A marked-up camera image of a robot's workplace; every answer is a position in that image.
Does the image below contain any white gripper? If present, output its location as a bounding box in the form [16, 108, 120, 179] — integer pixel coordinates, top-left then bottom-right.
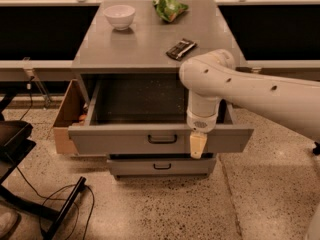
[187, 110, 217, 159]

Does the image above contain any grey top drawer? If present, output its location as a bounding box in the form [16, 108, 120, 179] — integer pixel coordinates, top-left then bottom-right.
[67, 73, 255, 156]

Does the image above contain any grey drawer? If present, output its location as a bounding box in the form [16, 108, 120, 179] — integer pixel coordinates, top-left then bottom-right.
[67, 73, 255, 156]
[107, 153, 216, 177]

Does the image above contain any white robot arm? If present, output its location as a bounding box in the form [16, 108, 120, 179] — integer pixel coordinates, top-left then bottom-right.
[179, 50, 320, 240]

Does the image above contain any grey bottom drawer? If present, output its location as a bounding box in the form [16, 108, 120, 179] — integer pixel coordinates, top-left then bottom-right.
[107, 153, 216, 177]

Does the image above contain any grey drawer cabinet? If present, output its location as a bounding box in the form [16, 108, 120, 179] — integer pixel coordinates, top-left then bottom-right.
[71, 0, 249, 180]

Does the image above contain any dark snack bar wrapper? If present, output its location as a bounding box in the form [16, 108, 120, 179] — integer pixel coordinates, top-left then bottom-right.
[166, 38, 197, 61]

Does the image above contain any cardboard box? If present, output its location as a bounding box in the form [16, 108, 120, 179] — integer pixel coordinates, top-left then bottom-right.
[53, 80, 86, 154]

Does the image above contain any green chip bag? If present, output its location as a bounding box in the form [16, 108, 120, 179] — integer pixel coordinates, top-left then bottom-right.
[153, 0, 189, 23]

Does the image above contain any white bowl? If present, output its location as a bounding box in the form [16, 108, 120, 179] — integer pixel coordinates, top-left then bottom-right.
[103, 5, 136, 30]

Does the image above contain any white shoe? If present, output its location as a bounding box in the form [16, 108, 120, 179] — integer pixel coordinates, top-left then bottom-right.
[0, 212, 18, 237]

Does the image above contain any black floor cable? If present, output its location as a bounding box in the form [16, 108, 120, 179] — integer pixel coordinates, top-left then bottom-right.
[15, 167, 95, 240]

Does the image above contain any black chair frame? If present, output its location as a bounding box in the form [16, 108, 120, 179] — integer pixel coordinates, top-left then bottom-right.
[0, 92, 86, 240]

